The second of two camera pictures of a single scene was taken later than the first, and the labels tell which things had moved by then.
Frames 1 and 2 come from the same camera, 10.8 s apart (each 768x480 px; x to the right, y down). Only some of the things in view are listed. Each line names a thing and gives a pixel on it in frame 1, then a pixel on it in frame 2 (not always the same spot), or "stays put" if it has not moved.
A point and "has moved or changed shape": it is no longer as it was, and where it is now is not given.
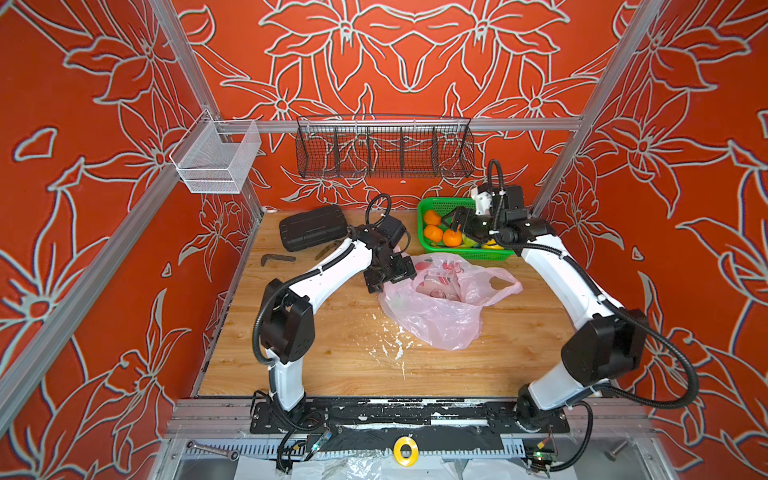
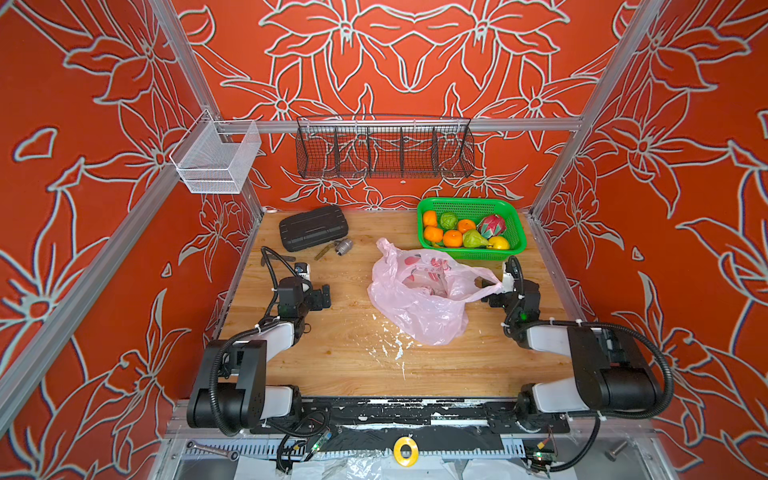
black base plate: x=409 y=416 stays put
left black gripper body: x=394 y=270 -> x=311 y=303
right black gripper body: x=486 y=226 -> x=509 y=301
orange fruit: x=451 y=238 stays put
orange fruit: x=431 y=217 stays put
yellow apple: x=492 y=245 stays put
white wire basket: x=215 y=156 stays put
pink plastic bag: x=441 y=307 has moved or changed shape
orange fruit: x=433 y=233 stays put
